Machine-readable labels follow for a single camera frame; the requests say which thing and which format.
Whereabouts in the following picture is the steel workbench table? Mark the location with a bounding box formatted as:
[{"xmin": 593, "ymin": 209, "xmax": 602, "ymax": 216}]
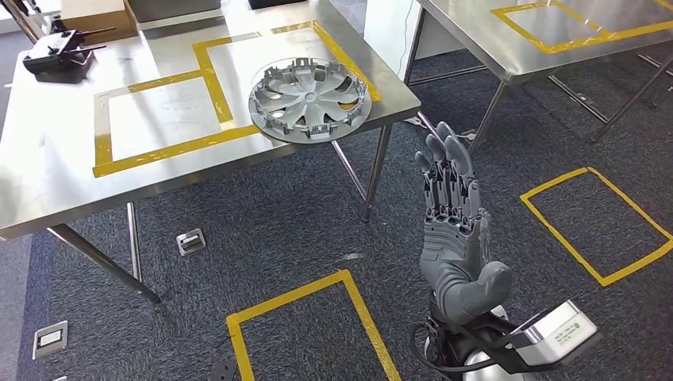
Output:
[
  {"xmin": 0, "ymin": 0, "xmax": 421, "ymax": 305},
  {"xmin": 402, "ymin": 0, "xmax": 673, "ymax": 153}
]

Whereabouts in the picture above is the yellow tape marking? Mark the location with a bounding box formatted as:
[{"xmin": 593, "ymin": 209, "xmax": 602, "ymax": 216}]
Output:
[
  {"xmin": 93, "ymin": 20, "xmax": 383, "ymax": 179},
  {"xmin": 490, "ymin": 0, "xmax": 673, "ymax": 56}
]

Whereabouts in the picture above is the white cabinet panel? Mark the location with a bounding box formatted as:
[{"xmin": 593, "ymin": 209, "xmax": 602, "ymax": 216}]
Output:
[{"xmin": 363, "ymin": 0, "xmax": 467, "ymax": 67}]

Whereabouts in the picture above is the yellow floor tape square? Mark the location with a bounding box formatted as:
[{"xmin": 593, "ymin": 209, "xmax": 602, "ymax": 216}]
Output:
[
  {"xmin": 519, "ymin": 166, "xmax": 673, "ymax": 288},
  {"xmin": 225, "ymin": 269, "xmax": 403, "ymax": 381}
]

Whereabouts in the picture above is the cardboard box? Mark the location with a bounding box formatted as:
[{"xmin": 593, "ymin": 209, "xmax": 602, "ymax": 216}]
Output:
[{"xmin": 60, "ymin": 0, "xmax": 139, "ymax": 46}]

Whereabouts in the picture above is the black clamp tool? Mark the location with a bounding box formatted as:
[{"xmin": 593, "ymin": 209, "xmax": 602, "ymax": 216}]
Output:
[{"xmin": 21, "ymin": 18, "xmax": 117, "ymax": 85}]

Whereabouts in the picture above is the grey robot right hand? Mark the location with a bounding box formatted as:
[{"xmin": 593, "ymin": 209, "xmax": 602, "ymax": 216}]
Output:
[{"xmin": 413, "ymin": 121, "xmax": 513, "ymax": 326}]

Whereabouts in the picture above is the black cable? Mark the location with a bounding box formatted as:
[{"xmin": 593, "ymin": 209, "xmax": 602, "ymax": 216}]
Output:
[{"xmin": 410, "ymin": 323, "xmax": 506, "ymax": 375}]

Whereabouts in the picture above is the grey plastic wheel cover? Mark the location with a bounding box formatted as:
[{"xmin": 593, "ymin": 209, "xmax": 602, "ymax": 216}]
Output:
[{"xmin": 248, "ymin": 56, "xmax": 373, "ymax": 145}]

